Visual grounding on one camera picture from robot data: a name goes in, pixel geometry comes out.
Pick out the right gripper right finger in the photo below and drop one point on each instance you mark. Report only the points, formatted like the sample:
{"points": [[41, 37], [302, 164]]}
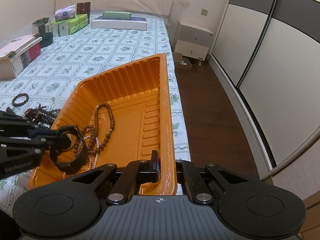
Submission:
{"points": [[193, 186]]}

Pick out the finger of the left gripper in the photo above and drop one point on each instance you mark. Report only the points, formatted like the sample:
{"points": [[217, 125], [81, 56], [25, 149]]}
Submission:
{"points": [[23, 142], [15, 125]]}

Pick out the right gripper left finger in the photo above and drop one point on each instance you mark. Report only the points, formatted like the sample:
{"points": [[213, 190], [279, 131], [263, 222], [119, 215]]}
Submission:
{"points": [[129, 179]]}

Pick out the black wrist watch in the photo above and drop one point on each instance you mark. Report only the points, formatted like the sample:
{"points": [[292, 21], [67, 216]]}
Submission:
{"points": [[71, 149]]}

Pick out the orange plastic tray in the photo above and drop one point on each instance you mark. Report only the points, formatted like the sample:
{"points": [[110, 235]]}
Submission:
{"points": [[137, 94]]}

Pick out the beige cardboard box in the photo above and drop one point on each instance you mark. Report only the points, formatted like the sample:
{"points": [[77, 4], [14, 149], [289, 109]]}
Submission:
{"points": [[15, 62]]}

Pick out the books on box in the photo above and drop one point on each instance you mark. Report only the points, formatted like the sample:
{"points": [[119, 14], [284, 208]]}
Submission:
{"points": [[22, 48]]}

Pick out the dark green cup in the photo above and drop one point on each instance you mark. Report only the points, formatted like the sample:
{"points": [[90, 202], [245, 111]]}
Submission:
{"points": [[47, 39]]}

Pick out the floral patterned bed sheet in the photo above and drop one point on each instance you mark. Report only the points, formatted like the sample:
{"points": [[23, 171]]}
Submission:
{"points": [[51, 78]]}

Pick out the green tissue box pack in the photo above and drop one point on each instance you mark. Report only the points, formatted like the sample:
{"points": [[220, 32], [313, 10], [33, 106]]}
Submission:
{"points": [[69, 26]]}

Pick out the small cardboard box on floor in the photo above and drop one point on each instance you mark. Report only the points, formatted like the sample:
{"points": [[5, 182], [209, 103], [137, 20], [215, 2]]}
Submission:
{"points": [[181, 62]]}

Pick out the purple tissue pack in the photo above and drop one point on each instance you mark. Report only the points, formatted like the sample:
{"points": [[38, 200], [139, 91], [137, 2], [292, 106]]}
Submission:
{"points": [[65, 13]]}

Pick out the beige nightstand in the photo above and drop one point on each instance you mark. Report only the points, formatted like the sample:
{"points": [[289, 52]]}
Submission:
{"points": [[193, 41]]}

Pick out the dark brown box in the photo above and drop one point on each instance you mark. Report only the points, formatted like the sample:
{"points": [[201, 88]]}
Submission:
{"points": [[83, 8]]}

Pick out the sliding wardrobe doors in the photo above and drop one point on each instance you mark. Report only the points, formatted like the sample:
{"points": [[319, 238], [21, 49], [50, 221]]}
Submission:
{"points": [[266, 56]]}

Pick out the green flat box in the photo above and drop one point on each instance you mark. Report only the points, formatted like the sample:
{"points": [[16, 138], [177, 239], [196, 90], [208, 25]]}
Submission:
{"points": [[118, 15]]}

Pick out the long white box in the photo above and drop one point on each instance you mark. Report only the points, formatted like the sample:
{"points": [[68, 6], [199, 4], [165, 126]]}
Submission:
{"points": [[119, 24]]}

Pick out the dark blue flat box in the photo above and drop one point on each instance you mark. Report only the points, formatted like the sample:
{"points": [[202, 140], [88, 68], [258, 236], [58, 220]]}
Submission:
{"points": [[132, 19]]}

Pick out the wall socket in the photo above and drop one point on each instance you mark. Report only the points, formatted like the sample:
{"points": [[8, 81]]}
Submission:
{"points": [[204, 12]]}

